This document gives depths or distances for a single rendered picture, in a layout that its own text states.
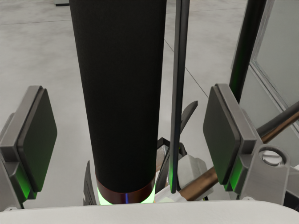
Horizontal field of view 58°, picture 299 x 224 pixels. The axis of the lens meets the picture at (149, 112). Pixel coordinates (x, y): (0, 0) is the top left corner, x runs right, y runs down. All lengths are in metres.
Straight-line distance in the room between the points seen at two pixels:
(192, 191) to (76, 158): 2.15
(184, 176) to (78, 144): 1.80
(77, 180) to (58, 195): 0.18
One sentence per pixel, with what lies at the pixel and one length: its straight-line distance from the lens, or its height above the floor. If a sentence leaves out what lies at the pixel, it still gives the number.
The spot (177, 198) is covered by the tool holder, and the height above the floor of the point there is 1.54.
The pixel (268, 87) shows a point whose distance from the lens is 1.49.
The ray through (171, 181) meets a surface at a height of 1.61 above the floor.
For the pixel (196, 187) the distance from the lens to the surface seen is 0.24.
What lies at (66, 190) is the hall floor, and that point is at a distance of 2.18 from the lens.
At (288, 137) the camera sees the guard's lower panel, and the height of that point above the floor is 0.91.
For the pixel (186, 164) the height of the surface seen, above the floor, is 1.16.
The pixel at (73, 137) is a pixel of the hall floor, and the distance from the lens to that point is 2.54.
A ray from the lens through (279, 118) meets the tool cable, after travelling 0.32.
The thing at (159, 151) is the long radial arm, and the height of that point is 1.13.
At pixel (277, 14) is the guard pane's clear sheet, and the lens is 1.51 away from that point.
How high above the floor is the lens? 1.74
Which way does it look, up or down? 39 degrees down
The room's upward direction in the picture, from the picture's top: 2 degrees clockwise
